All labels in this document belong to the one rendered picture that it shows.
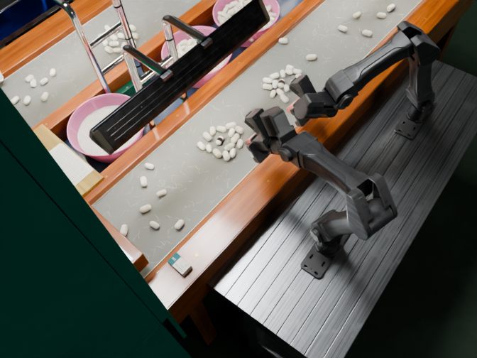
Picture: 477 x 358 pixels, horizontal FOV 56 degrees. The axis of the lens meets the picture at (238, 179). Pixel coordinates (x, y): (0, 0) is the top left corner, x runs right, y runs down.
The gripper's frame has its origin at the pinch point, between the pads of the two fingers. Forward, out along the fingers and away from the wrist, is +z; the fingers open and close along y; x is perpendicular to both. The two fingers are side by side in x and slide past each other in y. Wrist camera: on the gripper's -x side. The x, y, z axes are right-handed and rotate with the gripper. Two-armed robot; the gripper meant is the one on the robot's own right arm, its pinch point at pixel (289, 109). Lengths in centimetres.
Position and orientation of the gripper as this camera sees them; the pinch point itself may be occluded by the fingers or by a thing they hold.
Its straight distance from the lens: 147.5
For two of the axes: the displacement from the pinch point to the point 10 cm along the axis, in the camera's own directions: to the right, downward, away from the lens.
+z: -5.3, -1.0, 8.4
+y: -6.7, 6.5, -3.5
